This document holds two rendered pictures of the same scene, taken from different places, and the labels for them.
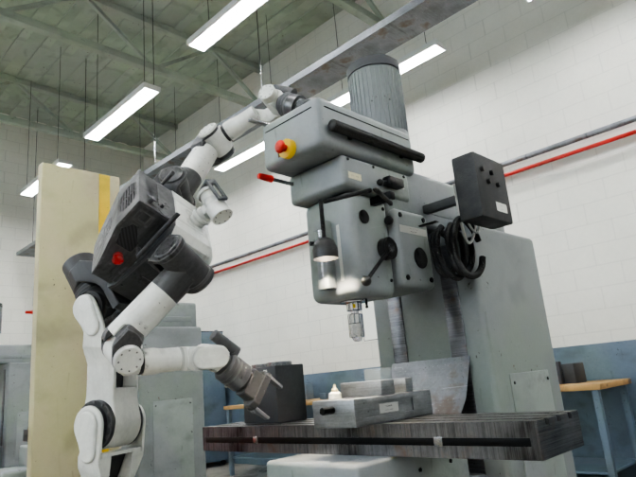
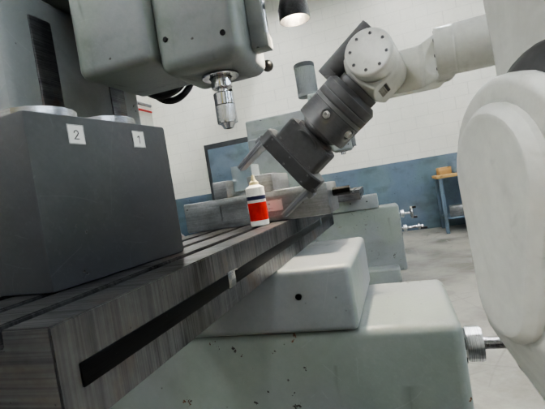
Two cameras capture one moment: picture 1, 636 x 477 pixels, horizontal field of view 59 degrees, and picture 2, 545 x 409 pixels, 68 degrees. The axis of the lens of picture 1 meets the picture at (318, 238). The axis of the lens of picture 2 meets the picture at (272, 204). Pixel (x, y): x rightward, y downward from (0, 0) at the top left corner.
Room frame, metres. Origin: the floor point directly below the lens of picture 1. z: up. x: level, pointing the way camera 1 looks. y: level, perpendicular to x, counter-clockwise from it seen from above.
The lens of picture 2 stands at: (2.08, 0.79, 1.02)
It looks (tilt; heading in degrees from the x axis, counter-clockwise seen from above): 2 degrees down; 244
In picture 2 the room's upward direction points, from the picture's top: 9 degrees counter-clockwise
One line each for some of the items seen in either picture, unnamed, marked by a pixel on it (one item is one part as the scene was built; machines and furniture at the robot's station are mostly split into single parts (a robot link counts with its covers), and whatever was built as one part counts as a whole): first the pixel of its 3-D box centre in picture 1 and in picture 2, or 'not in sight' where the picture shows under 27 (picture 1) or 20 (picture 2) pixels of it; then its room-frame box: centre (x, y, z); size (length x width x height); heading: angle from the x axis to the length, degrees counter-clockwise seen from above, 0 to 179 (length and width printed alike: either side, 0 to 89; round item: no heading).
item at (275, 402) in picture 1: (273, 392); (84, 195); (2.06, 0.21, 1.06); 0.22 x 0.12 x 0.20; 39
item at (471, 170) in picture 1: (484, 191); not in sight; (1.71, -0.54, 1.62); 0.20 x 0.09 x 0.21; 136
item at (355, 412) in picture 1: (374, 400); (261, 198); (1.66, -0.12, 1.01); 0.35 x 0.15 x 0.11; 137
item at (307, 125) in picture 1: (341, 151); not in sight; (1.74, -0.10, 1.81); 0.47 x 0.26 x 0.16; 136
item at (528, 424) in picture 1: (353, 434); (239, 246); (1.76, -0.05, 0.92); 1.24 x 0.23 x 0.08; 46
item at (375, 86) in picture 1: (377, 106); not in sight; (1.91, -0.26, 2.05); 0.20 x 0.20 x 0.32
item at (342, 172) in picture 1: (350, 189); not in sight; (1.76, -0.12, 1.68); 0.34 x 0.24 x 0.10; 136
